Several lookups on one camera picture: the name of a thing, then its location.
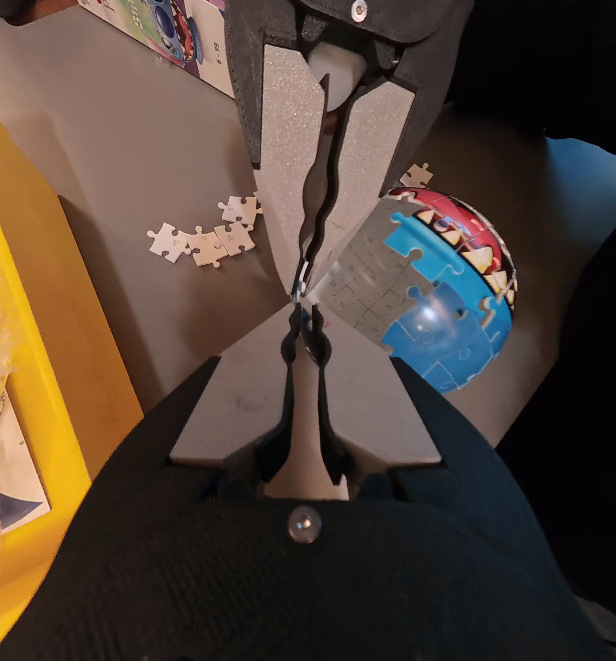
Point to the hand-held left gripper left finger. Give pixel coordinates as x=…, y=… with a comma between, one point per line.
x=235, y=408

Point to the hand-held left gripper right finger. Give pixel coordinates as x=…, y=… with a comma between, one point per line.
x=380, y=408

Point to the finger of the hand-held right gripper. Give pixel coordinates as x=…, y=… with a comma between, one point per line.
x=375, y=139
x=287, y=144

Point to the blue monster puzzle ball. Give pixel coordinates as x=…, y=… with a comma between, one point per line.
x=442, y=320

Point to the white puzzle box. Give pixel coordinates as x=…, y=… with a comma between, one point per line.
x=184, y=41

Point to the yellow plastic bin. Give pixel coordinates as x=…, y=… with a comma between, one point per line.
x=54, y=310

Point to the person's dark clothing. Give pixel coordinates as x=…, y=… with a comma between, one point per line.
x=597, y=361

